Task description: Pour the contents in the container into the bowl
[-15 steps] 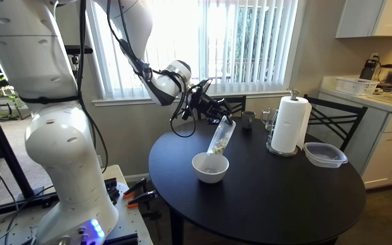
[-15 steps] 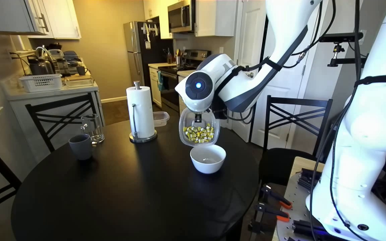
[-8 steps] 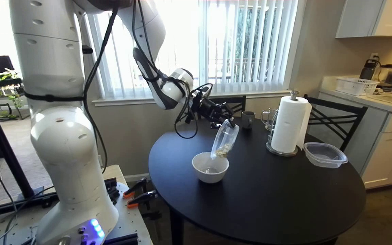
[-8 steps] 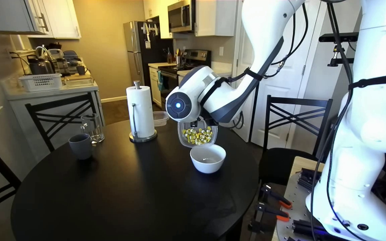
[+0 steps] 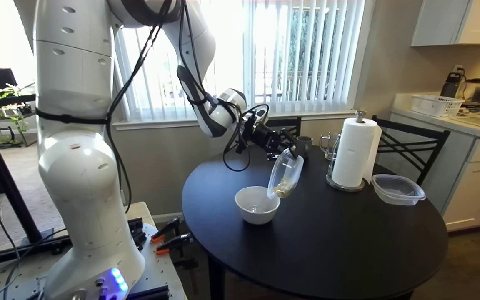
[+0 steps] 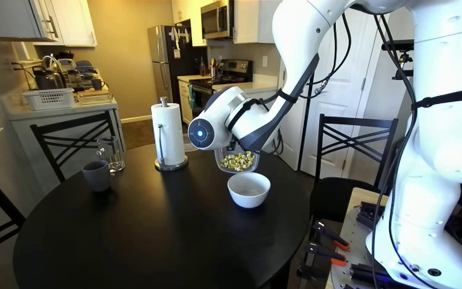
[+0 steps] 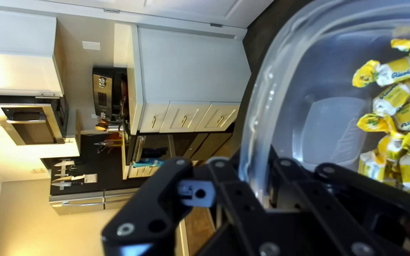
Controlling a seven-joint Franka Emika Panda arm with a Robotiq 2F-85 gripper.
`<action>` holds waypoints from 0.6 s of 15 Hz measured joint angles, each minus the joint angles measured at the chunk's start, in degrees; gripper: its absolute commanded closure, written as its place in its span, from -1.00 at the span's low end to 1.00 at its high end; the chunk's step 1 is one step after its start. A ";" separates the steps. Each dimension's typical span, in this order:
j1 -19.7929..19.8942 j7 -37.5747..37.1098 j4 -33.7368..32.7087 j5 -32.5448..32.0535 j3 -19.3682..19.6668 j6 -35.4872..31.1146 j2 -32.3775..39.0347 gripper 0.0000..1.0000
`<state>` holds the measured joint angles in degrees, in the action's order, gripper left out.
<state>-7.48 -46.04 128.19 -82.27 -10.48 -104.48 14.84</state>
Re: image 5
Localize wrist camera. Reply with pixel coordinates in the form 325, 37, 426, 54
237, 112, 259, 154

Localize white wall cabinet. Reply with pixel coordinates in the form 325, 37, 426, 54
410, 0, 480, 47

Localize black cable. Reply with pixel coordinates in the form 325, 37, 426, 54
0, 174, 70, 300

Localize grey mug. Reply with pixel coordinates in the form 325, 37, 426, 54
296, 136, 313, 158

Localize paper towel roll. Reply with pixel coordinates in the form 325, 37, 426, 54
332, 117, 383, 188

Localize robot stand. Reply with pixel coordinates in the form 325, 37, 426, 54
0, 202, 189, 300

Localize window with vertical blinds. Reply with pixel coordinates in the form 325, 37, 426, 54
113, 0, 368, 125

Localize white plastic basket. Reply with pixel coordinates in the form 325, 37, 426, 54
410, 94, 465, 118

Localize green houseplant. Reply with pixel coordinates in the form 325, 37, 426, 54
0, 82, 36, 147

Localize orange and black clamp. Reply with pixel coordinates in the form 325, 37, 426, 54
150, 216, 181, 244
155, 232, 195, 256

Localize glass mug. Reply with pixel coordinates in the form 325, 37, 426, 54
319, 132, 341, 161

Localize white kitchen counter cabinet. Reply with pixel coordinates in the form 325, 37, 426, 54
390, 92, 480, 232

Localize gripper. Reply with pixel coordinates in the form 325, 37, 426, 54
250, 122, 300, 161

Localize black chair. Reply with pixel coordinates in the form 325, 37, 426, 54
371, 115, 452, 186
267, 117, 302, 139

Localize white bowl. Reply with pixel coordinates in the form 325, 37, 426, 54
235, 186, 281, 225

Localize yellowish food pieces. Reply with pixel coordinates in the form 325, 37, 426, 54
274, 178, 293, 198

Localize clear plastic container with lid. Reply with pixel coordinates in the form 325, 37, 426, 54
371, 174, 427, 206

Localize metal paper towel holder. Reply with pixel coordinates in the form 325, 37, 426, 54
325, 110, 368, 193

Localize clear tray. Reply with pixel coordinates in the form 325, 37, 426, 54
448, 111, 480, 128

